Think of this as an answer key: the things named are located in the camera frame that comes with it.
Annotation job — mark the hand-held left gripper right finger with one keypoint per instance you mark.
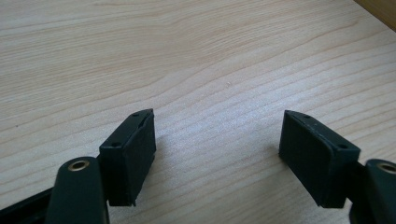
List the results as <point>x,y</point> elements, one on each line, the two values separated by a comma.
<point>314,155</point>

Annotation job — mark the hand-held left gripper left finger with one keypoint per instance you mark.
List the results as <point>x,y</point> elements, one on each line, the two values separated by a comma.
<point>132,158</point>

